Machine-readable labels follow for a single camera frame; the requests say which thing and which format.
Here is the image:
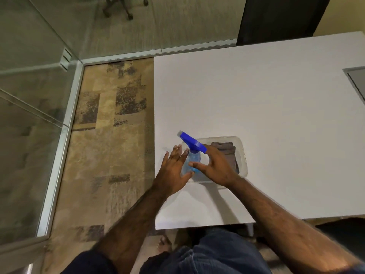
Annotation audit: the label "folded brown cloth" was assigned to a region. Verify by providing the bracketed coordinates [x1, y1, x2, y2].
[210, 142, 240, 174]

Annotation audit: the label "person's left forearm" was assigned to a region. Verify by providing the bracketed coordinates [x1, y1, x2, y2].
[91, 182, 179, 274]

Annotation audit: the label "person's bare foot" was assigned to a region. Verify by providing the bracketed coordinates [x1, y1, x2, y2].
[158, 236, 173, 253]

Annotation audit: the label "person's left hand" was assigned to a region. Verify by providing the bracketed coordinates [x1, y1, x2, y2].
[153, 145, 195, 194]

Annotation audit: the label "person's blue jeans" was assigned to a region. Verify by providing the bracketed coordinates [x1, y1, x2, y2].
[139, 228, 272, 274]

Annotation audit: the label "person's dark shirt sleeve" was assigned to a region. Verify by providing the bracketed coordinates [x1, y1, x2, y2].
[61, 250, 115, 274]

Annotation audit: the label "metal glass hinge bracket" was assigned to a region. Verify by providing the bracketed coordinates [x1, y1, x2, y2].
[59, 48, 72, 72]

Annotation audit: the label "dark door panel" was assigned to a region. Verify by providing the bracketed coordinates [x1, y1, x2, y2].
[236, 0, 333, 46]

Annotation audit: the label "clear plastic container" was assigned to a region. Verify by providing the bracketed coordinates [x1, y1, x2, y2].
[182, 136, 248, 189]

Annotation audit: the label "person's right hand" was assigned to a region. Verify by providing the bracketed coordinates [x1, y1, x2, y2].
[188, 145, 240, 188]

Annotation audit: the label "black office chair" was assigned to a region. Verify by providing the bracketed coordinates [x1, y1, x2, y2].
[102, 0, 149, 20]

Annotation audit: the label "blue spray bottle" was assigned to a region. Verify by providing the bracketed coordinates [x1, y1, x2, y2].
[177, 130, 208, 181]

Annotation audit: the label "person's right forearm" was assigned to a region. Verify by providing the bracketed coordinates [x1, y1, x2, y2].
[225, 175, 363, 274]

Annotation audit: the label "grey table cable hatch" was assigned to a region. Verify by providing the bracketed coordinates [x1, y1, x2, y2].
[342, 66, 365, 106]

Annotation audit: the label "glass partition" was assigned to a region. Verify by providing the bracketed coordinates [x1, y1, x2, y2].
[0, 0, 86, 246]

